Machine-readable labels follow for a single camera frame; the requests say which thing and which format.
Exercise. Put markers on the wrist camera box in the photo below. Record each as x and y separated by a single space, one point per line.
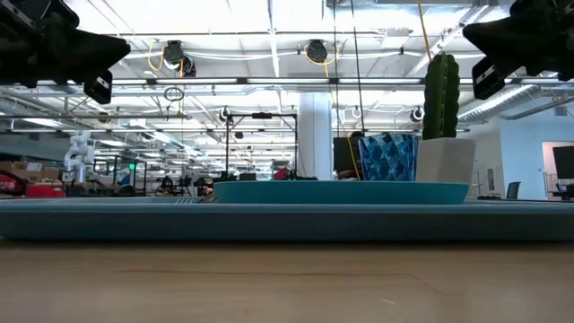
489 78
98 87

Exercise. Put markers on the black background rig frame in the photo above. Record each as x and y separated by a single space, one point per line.
262 115

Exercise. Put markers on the black wall screen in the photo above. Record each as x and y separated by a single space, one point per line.
564 161

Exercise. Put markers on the red crate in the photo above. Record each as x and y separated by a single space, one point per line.
45 191

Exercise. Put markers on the green cactus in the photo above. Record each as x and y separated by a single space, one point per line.
441 98

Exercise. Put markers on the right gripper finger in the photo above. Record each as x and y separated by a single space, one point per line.
498 30
507 51

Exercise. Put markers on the black background monitor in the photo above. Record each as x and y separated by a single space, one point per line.
343 154

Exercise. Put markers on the brown cardboard box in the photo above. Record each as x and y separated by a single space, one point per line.
33 172

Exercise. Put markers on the blue office chair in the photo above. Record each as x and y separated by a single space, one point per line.
513 189

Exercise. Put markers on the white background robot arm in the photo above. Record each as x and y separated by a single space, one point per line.
80 150

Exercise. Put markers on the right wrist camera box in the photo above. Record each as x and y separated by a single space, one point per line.
489 78

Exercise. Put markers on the blue plastic tray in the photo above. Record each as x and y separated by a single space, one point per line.
287 224

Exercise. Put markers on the blue faceted plastic cup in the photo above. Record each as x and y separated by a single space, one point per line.
388 157

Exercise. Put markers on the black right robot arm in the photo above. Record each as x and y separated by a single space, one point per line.
567 36

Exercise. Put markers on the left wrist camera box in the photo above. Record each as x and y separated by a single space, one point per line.
98 87

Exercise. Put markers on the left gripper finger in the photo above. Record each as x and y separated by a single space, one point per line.
96 42
96 63

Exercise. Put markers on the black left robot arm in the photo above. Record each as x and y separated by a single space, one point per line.
6 45

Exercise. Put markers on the blue round plate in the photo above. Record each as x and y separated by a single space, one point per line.
341 193

